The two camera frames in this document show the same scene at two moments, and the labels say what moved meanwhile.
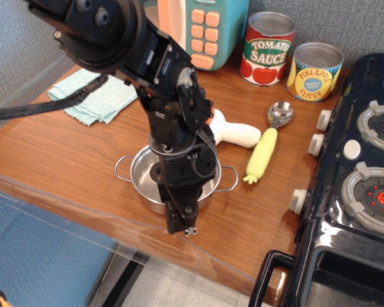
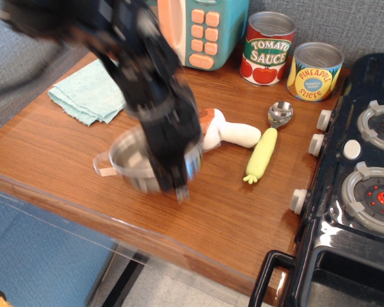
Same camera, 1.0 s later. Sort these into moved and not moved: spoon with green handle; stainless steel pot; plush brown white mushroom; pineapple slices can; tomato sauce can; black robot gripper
Moved: black robot gripper; stainless steel pot
Not moved: tomato sauce can; pineapple slices can; plush brown white mushroom; spoon with green handle
